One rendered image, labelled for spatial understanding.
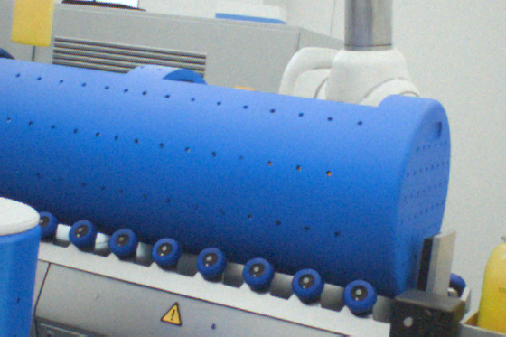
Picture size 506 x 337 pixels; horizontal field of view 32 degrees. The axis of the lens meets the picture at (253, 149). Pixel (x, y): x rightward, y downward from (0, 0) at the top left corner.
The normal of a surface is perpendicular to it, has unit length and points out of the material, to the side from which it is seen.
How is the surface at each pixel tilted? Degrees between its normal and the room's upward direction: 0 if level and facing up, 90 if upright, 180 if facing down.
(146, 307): 70
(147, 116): 61
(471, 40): 90
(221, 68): 90
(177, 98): 48
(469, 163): 90
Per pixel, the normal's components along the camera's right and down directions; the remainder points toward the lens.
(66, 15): -0.40, 0.01
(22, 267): 0.95, 0.14
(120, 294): -0.36, -0.33
